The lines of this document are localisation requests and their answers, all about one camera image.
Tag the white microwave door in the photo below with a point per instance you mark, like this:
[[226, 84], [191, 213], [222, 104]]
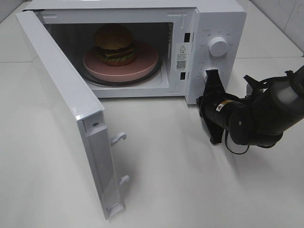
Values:
[[77, 111]]

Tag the burger with lettuce and cheese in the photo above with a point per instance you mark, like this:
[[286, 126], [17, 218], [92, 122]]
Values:
[[114, 45]]

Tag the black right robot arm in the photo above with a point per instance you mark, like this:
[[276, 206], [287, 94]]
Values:
[[274, 105]]

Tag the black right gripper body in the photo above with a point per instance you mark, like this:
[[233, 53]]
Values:
[[222, 111]]

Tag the pink round plate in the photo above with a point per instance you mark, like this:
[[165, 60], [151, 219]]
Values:
[[145, 62]]

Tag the white microwave oven body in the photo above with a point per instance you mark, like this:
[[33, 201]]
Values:
[[191, 36]]

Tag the white round knob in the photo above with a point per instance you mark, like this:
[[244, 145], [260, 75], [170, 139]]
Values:
[[218, 46], [204, 72]]

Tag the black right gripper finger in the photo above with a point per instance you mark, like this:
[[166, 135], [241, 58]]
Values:
[[216, 132], [213, 83]]

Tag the white warning label sticker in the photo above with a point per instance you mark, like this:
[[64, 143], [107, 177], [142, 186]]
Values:
[[182, 54]]

